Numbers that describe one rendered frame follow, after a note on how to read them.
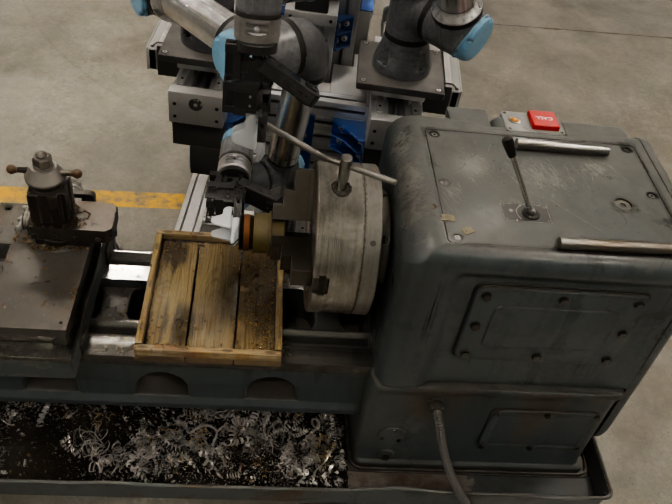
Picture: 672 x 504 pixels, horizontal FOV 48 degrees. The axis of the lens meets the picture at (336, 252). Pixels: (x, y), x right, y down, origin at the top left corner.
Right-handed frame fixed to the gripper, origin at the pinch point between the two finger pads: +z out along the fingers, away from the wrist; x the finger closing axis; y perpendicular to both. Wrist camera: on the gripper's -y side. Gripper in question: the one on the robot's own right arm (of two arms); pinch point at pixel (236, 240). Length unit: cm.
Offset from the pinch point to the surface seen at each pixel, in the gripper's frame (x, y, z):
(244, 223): 3.1, -1.4, -1.9
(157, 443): -49, 15, 17
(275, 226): 2.5, -7.7, -2.3
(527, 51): -108, -158, -302
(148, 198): -108, 45, -137
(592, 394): -22, -78, 17
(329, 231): 11.0, -17.6, 7.4
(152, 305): -19.7, 17.4, 1.4
